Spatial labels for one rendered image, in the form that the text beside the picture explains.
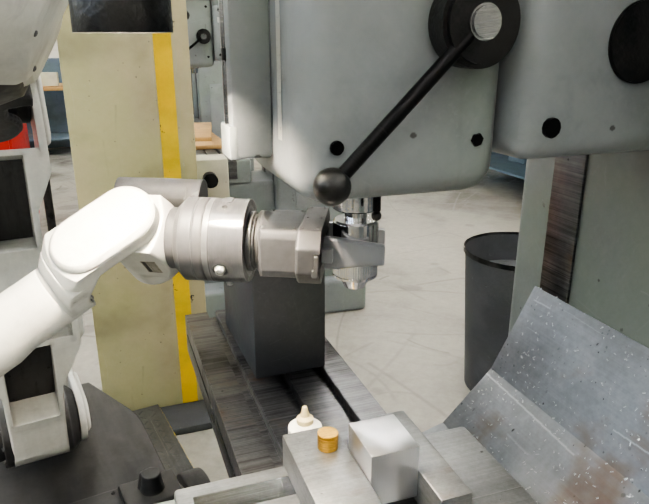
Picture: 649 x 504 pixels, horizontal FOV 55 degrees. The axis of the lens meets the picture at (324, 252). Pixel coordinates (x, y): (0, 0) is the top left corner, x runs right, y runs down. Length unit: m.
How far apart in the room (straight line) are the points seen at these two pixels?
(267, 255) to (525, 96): 0.28
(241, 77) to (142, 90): 1.75
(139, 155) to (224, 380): 1.41
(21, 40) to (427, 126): 0.48
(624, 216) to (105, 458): 1.16
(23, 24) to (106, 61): 1.50
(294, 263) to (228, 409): 0.40
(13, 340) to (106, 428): 0.96
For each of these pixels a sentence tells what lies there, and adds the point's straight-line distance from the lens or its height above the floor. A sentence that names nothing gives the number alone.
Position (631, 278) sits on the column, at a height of 1.16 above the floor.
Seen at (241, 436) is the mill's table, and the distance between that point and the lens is 0.91.
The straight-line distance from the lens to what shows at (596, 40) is 0.61.
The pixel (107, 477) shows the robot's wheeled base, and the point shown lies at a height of 0.57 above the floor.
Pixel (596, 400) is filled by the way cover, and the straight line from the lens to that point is 0.89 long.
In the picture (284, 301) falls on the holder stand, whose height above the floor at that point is 1.05.
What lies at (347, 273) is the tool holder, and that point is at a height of 1.22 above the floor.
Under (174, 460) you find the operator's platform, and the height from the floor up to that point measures 0.40.
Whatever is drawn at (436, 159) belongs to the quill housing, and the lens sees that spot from 0.55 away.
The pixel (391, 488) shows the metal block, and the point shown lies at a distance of 0.66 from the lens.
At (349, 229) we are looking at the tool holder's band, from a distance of 0.62.
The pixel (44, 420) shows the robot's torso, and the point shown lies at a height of 0.74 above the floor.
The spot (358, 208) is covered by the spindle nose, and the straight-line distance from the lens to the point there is 0.61.
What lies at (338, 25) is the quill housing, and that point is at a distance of 0.50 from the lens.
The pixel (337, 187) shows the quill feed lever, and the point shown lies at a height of 1.34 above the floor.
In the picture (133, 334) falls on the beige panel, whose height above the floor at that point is 0.37.
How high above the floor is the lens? 1.44
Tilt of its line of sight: 19 degrees down
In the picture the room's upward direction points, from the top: straight up
